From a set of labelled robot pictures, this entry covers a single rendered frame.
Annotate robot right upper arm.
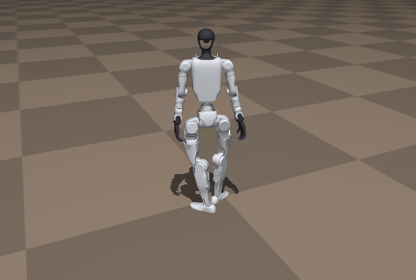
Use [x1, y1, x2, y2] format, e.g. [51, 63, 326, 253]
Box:
[221, 58, 237, 95]

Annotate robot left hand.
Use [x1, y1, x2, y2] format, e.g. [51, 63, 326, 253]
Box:
[173, 116, 183, 142]

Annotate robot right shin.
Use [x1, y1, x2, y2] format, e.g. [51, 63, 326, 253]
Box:
[213, 156, 227, 197]

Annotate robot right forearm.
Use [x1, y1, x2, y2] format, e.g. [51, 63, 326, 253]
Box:
[230, 85, 243, 120]

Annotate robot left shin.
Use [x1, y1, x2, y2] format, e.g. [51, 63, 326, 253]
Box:
[192, 162, 211, 207]

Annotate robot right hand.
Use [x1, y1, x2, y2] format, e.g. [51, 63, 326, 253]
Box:
[236, 113, 246, 140]

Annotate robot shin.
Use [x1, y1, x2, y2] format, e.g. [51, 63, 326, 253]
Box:
[213, 156, 227, 197]
[192, 162, 211, 207]

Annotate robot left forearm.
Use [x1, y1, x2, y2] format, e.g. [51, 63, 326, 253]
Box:
[174, 87, 185, 120]

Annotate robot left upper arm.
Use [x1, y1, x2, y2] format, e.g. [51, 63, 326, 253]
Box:
[177, 59, 192, 97]

